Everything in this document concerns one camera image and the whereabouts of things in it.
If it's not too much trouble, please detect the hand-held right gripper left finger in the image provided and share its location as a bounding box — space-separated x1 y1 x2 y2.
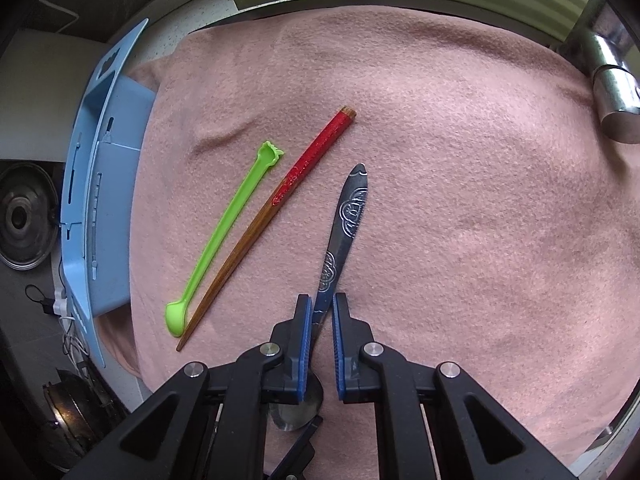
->
65 294 315 480

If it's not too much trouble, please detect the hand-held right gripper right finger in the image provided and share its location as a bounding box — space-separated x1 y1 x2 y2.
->
331 292 576 480

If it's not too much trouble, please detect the engraved metal spoon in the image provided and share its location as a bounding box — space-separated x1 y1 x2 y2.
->
267 162 371 433

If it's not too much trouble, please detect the green plastic spoon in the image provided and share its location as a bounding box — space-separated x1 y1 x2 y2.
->
164 141 285 338

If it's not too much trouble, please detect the red-tipped wooden chopstick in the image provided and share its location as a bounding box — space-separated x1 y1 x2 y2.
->
176 105 357 353

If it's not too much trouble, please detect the blue plastic drain basket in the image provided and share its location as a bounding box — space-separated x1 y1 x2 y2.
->
59 17 156 369

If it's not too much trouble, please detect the pink towel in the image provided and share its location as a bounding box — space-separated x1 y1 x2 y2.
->
95 4 640 480

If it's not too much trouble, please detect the black wok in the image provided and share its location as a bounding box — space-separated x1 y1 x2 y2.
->
42 367 132 462

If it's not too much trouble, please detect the glass pot lid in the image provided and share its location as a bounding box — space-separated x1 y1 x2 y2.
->
0 162 61 272

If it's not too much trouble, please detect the white cutting board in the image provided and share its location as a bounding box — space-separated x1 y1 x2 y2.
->
0 29 107 162

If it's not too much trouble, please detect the chrome kitchen faucet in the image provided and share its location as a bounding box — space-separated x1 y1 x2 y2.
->
552 0 640 144

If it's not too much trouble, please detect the white charger with cable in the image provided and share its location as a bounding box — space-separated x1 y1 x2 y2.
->
52 287 96 379

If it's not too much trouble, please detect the black charger with cord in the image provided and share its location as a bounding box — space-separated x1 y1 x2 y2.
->
24 284 57 315

